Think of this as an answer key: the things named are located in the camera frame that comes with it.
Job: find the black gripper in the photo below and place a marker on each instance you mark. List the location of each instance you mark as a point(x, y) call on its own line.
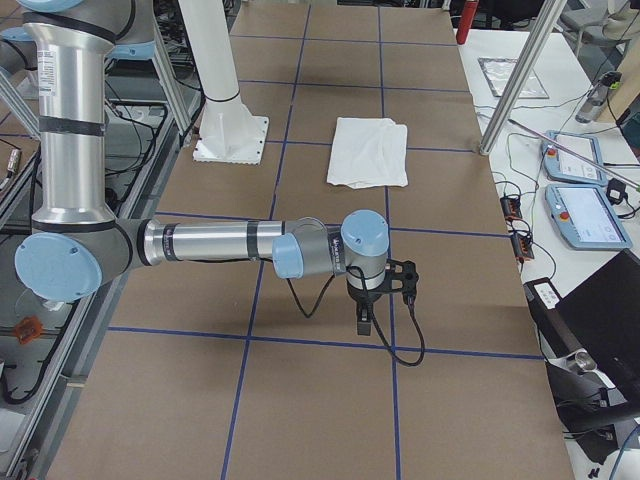
point(363, 296)

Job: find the white long-sleeve printed T-shirt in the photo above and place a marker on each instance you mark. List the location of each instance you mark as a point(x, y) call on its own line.
point(368, 152)

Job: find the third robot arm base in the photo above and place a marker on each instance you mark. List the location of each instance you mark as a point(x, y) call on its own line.
point(18, 51)

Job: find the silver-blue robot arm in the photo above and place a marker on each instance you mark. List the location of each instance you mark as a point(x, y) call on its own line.
point(78, 244)

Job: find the lower black orange adapter box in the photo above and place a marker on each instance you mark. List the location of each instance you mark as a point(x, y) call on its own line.
point(522, 247)

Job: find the black orange adapter box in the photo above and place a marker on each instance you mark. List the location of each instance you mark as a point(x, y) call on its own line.
point(522, 247)
point(511, 208)

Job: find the upper black orange adapter box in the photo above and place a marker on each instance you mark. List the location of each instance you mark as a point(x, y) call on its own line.
point(511, 208)

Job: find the black laptop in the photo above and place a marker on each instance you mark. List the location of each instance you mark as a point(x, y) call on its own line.
point(601, 316)

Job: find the lower blue teach pendant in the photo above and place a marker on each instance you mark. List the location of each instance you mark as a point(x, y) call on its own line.
point(584, 218)

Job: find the blue teach pendant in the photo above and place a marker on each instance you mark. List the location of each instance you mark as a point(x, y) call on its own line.
point(562, 166)
point(584, 218)

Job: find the long reach grabber stick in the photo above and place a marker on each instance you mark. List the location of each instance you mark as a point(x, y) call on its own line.
point(549, 141)

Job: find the upper blue teach pendant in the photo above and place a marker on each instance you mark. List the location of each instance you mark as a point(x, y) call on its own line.
point(562, 166)

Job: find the red cylinder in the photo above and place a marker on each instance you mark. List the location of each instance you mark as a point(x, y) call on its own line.
point(466, 21)

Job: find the orange plastic part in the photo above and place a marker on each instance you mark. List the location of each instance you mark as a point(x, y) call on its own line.
point(28, 329)

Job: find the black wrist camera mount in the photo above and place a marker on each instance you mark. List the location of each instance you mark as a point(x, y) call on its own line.
point(402, 277)

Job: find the aluminium frame post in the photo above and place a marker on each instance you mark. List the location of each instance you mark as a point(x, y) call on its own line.
point(537, 38)

